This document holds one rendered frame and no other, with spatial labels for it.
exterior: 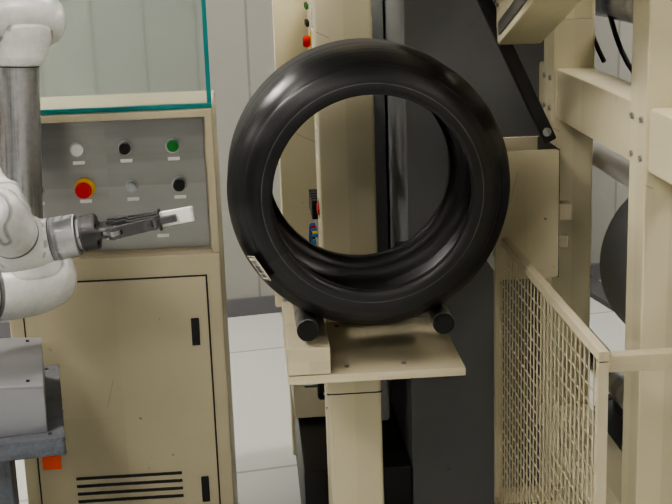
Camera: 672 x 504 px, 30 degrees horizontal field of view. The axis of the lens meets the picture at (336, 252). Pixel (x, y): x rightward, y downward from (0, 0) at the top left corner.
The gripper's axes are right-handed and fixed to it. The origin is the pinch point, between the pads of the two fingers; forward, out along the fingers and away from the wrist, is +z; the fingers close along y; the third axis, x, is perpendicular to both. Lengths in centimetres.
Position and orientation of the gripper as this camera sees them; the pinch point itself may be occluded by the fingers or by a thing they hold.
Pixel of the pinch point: (177, 216)
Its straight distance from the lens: 261.3
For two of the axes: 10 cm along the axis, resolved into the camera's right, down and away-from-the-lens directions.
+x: 1.7, 9.5, 2.5
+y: -0.7, -2.4, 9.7
